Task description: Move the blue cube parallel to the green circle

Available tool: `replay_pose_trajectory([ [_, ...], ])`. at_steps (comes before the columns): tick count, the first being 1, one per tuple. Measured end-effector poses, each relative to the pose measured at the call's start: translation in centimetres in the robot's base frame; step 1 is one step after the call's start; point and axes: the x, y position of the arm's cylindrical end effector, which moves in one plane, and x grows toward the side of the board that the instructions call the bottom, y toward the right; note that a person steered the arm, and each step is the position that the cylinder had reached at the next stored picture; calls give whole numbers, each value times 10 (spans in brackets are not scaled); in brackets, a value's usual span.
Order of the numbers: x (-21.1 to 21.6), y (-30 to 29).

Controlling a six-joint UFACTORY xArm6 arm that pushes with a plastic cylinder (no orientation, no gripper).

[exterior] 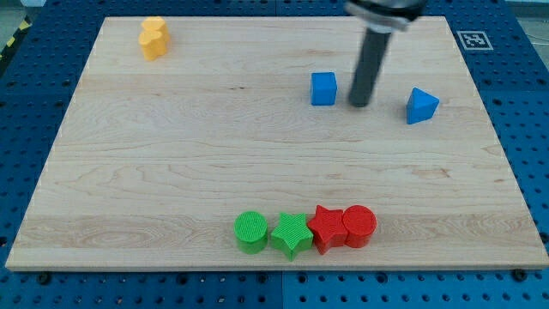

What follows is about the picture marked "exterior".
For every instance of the fiducial marker tag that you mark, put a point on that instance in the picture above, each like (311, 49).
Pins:
(474, 40)

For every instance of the yellow heart block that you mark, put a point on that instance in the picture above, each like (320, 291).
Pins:
(155, 23)
(153, 44)

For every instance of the red cylinder block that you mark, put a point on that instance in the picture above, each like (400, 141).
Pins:
(360, 223)

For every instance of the green star block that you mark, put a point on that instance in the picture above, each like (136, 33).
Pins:
(292, 235)

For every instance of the wooden board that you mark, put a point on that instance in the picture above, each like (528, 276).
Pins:
(154, 160)

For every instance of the red star block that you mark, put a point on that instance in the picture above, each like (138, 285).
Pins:
(328, 229)

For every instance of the green cylinder block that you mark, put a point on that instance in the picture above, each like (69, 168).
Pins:
(251, 232)

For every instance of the blue cube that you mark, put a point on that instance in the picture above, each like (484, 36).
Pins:
(323, 88)

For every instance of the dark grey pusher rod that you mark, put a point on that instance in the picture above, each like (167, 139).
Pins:
(368, 65)

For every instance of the yellow heart block front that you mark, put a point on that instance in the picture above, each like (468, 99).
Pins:
(153, 44)

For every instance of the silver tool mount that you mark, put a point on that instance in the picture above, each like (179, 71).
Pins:
(385, 16)

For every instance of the yellow heart block rear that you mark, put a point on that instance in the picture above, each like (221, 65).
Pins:
(155, 23)

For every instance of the blue triangular prism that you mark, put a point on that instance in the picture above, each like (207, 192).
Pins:
(421, 106)

